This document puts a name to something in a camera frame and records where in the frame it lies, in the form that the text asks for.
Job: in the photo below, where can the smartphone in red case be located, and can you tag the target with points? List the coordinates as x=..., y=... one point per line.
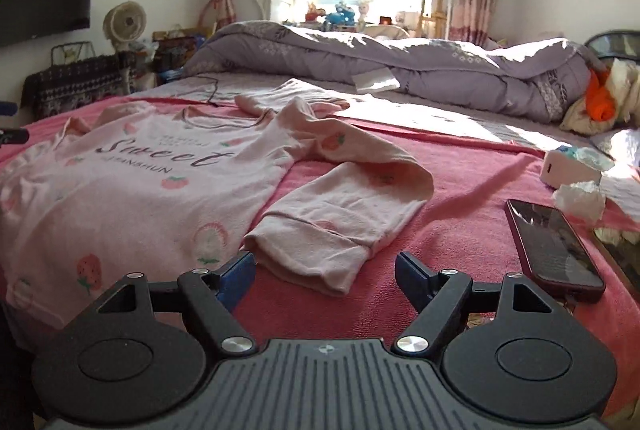
x=555, y=250

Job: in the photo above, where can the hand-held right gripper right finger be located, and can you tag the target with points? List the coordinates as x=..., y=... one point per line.
x=412, y=279

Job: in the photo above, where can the wooden easel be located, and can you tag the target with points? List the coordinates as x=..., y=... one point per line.
x=440, y=17

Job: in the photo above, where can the white paper booklet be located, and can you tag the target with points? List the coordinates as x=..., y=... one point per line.
x=375, y=80

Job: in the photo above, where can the small dark picture frame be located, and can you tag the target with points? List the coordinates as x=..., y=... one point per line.
x=385, y=20

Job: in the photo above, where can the small white pink toy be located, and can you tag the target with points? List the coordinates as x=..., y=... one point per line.
x=406, y=17

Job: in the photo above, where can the folded pink pajama pants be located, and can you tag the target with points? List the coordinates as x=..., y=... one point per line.
x=300, y=92

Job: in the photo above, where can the pink hula hoop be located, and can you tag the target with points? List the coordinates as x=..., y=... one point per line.
x=260, y=7

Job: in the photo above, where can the crumpled white tissue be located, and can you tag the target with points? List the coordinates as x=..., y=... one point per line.
x=580, y=202

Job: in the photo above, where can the grey purple bed sheet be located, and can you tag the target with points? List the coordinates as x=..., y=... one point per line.
x=450, y=110

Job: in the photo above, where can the patterned dark cabinet cloth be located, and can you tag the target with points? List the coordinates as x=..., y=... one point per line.
x=75, y=80

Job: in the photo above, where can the orange plush toy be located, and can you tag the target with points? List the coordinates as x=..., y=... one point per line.
x=314, y=14

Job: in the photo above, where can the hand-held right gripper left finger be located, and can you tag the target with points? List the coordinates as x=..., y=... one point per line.
x=240, y=279

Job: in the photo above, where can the orange garment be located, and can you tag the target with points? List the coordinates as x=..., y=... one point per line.
x=597, y=100

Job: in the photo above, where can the dark bed headboard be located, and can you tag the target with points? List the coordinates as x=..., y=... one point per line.
x=620, y=42

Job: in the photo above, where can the pink strawberry pajama top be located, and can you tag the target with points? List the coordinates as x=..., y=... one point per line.
x=150, y=190

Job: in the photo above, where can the white rabbit toy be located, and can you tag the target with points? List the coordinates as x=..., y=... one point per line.
x=365, y=10

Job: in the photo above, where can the blue plush toy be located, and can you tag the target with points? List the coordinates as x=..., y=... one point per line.
x=340, y=16

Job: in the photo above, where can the purple leaf print pillow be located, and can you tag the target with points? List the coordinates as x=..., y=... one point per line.
x=625, y=145

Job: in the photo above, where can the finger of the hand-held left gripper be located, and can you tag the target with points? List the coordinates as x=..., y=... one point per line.
x=15, y=136
x=7, y=108

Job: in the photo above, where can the purple floral quilt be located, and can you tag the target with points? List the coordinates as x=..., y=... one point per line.
x=400, y=55

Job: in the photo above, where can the beige round fan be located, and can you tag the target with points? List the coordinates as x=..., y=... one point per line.
x=125, y=22

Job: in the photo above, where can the white tissue pack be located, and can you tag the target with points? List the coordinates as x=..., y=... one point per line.
x=565, y=170

